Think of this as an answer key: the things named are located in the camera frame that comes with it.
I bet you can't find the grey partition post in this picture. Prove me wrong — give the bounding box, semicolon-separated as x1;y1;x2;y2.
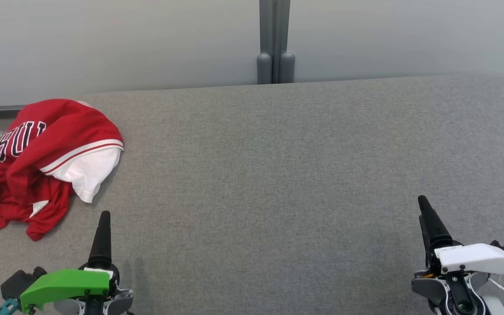
257;0;296;84

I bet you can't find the grey fabric sofa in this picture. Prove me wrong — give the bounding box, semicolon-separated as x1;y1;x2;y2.
0;73;504;315

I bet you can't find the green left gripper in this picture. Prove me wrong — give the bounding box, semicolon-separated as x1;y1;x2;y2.
20;210;120;314

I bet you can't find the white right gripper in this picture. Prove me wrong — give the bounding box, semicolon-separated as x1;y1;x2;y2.
417;195;504;285

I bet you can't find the red Bulls jersey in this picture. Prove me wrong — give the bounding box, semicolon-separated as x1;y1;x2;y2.
0;98;124;242

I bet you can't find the teal left camera connector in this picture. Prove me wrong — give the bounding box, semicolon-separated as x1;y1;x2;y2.
0;297;21;315

